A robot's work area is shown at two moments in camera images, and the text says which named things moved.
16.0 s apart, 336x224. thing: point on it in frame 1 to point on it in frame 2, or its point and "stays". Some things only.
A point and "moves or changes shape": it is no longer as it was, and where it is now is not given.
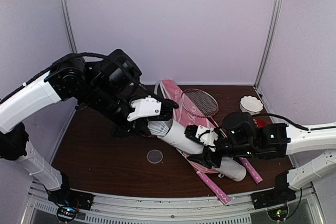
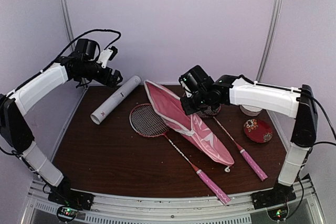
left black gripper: (118, 131) to (112, 83)
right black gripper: (207, 159) to (188, 109)
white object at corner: (273, 28) stays
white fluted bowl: (251, 105) stays
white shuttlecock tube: (228, 168) moves or changes shape
